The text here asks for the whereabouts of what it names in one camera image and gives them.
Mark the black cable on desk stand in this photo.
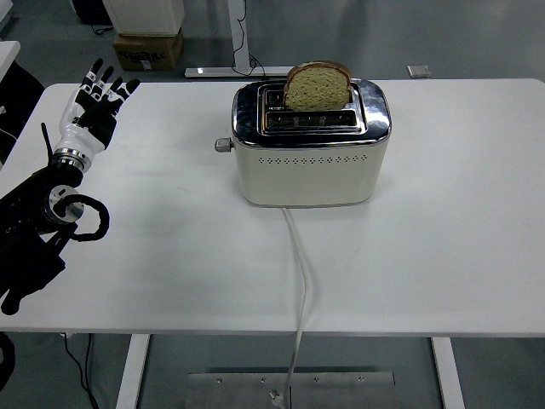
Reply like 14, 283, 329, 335
232, 0, 267, 80

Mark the white table leg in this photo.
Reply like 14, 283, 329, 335
430, 337, 466, 409
115, 334, 151, 409

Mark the white side table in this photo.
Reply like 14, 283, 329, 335
0, 40, 21, 86

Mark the white desk stand with foot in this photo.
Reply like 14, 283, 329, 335
185, 0, 295, 79

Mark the black object on floor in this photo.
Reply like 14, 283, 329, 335
71, 0, 114, 26

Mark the white box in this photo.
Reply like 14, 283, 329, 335
101, 0, 186, 37

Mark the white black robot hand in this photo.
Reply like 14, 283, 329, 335
54, 58, 141, 156

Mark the brown cardboard box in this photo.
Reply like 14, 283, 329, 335
112, 27, 185, 72

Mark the cream chrome two-slot toaster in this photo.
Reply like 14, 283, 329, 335
214, 78, 393, 209

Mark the grey metal plate with screws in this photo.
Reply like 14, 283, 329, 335
186, 372, 397, 409

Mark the brown bread slice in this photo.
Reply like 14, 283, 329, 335
283, 61, 353, 112

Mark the black cable under table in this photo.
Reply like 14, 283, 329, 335
59, 332, 100, 409
83, 333, 94, 389

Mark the white toaster power cable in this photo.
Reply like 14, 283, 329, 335
268, 206, 315, 406

